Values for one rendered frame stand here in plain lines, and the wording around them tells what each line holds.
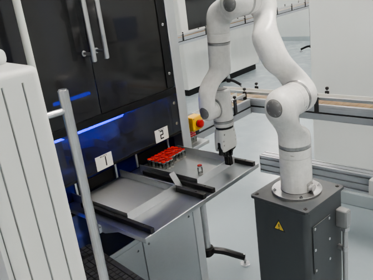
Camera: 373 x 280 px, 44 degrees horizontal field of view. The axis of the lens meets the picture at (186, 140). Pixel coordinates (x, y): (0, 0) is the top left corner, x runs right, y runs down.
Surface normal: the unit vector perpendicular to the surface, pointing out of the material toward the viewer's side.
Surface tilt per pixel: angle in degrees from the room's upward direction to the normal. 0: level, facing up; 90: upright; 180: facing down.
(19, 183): 90
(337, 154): 90
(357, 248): 0
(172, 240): 90
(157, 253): 90
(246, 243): 0
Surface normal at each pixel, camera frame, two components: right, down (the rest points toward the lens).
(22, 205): 0.66, 0.17
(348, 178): -0.65, 0.33
